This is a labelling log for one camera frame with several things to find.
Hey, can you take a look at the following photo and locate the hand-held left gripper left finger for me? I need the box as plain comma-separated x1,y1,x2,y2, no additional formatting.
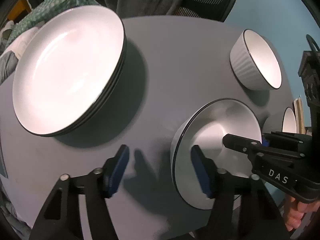
29,144,130,240

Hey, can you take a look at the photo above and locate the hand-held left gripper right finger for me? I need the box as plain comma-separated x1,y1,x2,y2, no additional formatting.
191,144,292,240

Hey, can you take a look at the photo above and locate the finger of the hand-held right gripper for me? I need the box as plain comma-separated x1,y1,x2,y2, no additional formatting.
222,133,266,156
261,131,313,158

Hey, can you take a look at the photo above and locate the white ribbed bowl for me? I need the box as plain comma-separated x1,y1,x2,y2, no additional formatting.
170,99,263,210
229,29,282,91
262,107,297,137

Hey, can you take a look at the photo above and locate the person's right hand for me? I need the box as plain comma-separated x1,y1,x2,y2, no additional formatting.
285,196,320,232

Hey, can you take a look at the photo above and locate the beige wooden board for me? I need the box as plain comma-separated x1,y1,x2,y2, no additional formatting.
292,96,307,134

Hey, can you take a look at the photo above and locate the grey duvet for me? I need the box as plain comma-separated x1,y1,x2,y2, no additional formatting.
0,50,19,84

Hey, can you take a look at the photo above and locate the light grey bed sheet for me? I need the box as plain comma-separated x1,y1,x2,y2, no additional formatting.
5,26,40,55

